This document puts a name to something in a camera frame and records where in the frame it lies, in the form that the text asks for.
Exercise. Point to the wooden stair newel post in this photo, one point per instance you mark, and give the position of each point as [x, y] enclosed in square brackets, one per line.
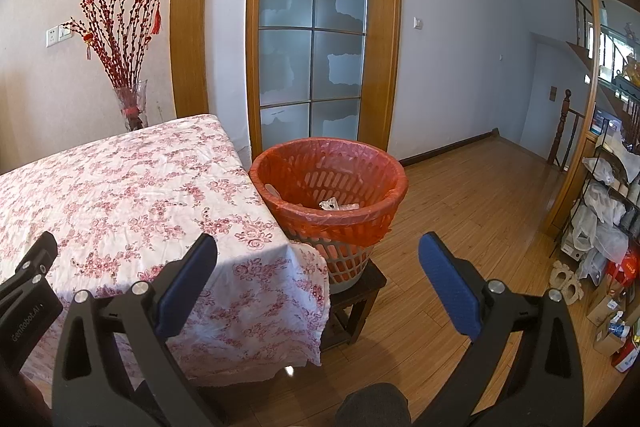
[566, 107]

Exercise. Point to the white wall switches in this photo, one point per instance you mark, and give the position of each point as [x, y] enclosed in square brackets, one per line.
[52, 38]

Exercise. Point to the red box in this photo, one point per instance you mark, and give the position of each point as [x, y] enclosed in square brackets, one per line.
[627, 272]

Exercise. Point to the dark wooden stool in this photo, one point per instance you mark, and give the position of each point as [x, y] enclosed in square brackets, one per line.
[360, 287]

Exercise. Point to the trash basket with red liner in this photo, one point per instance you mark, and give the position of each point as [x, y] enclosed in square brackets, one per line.
[350, 227]

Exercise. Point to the cardboard box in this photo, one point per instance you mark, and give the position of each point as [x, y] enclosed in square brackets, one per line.
[602, 307]

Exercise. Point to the beige slipper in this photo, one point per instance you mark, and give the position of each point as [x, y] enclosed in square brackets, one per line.
[558, 276]
[574, 289]

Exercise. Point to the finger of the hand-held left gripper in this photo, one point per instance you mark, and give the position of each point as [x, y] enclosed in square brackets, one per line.
[35, 252]

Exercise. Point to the white wall light switch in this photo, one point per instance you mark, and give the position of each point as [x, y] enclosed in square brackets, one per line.
[65, 32]

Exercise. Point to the white spray bottle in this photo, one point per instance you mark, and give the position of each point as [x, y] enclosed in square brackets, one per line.
[619, 327]

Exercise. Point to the white crumpled shopping bag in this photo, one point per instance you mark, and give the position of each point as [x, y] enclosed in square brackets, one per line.
[600, 169]
[600, 199]
[605, 242]

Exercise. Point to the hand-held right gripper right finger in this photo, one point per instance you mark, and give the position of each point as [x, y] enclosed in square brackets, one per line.
[450, 287]

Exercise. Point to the wooden wall post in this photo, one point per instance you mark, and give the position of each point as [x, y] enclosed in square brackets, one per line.
[190, 32]

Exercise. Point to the dark wooden baseboard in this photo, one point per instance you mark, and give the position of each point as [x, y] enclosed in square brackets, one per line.
[450, 148]

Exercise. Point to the frosted glass door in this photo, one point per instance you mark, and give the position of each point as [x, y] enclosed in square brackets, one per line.
[287, 57]

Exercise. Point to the black metal shelf rack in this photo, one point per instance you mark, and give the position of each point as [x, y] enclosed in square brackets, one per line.
[575, 212]

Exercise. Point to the clear printed plastic bag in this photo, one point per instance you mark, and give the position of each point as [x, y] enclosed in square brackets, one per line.
[332, 204]

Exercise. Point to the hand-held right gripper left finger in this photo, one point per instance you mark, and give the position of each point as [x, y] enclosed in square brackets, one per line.
[187, 287]

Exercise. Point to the wooden doorway frame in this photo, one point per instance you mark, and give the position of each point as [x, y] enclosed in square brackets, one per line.
[565, 187]

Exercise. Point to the red decorative branches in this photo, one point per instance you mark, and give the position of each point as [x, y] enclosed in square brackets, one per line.
[117, 47]

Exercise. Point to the staircase railing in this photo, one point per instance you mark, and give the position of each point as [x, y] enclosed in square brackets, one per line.
[582, 22]

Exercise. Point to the glass vase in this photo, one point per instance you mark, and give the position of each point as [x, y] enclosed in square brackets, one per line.
[131, 107]

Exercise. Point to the brown wall panel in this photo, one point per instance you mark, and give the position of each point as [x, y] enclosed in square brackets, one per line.
[553, 92]

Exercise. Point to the person's leg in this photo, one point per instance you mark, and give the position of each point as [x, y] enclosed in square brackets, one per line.
[372, 407]

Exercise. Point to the floral tablecloth on table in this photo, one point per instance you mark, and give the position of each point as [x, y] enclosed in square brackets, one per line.
[125, 197]

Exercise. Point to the wooden door frame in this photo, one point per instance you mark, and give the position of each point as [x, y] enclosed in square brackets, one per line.
[382, 57]

